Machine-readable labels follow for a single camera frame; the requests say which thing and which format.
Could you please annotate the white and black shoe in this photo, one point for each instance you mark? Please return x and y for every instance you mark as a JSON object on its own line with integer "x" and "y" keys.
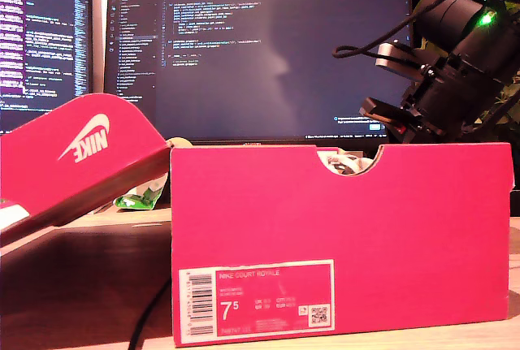
{"x": 345, "y": 163}

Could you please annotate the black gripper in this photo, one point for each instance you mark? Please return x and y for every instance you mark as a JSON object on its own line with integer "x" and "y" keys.
{"x": 447, "y": 102}

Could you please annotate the green and white packet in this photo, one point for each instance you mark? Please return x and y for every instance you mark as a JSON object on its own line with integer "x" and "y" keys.
{"x": 140, "y": 200}

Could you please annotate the large computer monitor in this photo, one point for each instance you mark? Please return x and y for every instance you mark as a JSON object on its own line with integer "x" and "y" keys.
{"x": 243, "y": 61}

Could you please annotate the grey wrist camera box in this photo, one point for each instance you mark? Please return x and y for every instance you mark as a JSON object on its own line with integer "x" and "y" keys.
{"x": 392, "y": 59}

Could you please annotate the green leafy houseplant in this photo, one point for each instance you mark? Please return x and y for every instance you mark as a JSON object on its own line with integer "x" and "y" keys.
{"x": 510, "y": 98}

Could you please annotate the red Nike shoebox with lid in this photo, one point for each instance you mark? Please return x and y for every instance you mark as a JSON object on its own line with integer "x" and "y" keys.
{"x": 345, "y": 224}

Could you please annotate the computer monitor with purple window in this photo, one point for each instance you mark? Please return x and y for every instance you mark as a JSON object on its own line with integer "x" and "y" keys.
{"x": 44, "y": 41}

